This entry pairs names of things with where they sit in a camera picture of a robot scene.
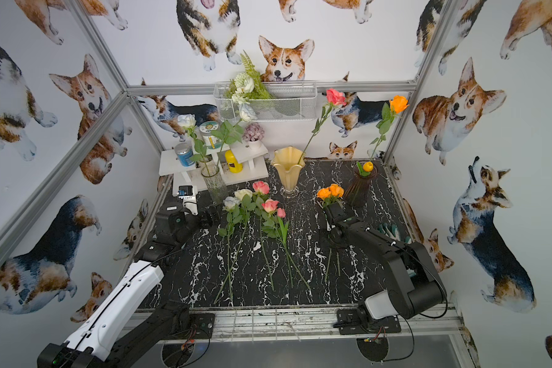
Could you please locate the pink rose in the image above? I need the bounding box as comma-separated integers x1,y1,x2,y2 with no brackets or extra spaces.
252,180,275,291
262,199,311,290
297,88,347,164

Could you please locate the orange rose top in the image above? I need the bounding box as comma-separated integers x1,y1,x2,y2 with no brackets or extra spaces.
370,95,409,159

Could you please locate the orange rose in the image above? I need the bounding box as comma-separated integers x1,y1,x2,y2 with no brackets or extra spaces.
370,95,409,159
317,187,334,281
328,182,346,277

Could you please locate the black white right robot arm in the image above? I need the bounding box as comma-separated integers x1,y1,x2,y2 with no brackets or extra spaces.
324,202,448,320

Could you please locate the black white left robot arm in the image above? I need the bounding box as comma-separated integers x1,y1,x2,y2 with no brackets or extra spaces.
37,202,219,367

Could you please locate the orange rose middle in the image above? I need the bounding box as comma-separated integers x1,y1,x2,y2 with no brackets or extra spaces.
328,182,346,277

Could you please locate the dark purple ribbed vase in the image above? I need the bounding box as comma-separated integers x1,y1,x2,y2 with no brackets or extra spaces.
344,161,378,207

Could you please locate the orange rose left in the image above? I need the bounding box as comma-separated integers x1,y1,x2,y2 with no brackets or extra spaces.
317,187,334,281

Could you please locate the green white gardening glove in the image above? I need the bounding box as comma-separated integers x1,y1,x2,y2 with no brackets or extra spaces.
378,223,412,244

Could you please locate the small pink tulip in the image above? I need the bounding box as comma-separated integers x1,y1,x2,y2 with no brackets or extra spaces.
276,208,293,286

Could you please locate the clear glass cylinder vase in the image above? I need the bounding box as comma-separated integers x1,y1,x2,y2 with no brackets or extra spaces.
201,162,228,205

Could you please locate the blue tin can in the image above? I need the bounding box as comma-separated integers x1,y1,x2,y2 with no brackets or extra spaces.
173,141,196,167

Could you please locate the yellow fluted glass vase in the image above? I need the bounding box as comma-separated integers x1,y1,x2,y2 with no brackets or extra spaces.
271,147,305,198

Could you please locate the white green lidded jar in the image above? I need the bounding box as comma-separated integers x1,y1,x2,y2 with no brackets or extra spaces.
199,121,222,150

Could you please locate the white tiered display shelf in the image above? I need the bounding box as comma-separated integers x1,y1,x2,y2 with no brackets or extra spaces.
158,131,270,198

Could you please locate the pink succulent in white pot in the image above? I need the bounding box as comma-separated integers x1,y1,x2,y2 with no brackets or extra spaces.
242,122,265,150

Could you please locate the green white artificial bouquet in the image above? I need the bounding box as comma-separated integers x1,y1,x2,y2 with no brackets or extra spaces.
224,52,272,104

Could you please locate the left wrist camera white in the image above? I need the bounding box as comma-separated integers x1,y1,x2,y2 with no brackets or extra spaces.
177,185,199,216

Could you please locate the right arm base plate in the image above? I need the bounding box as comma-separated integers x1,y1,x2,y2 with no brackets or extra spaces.
333,307,402,335

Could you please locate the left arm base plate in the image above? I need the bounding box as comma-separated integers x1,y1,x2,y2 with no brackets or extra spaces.
163,313,216,340

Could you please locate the white wire mesh basket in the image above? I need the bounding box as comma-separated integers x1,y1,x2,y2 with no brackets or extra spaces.
213,82,317,122

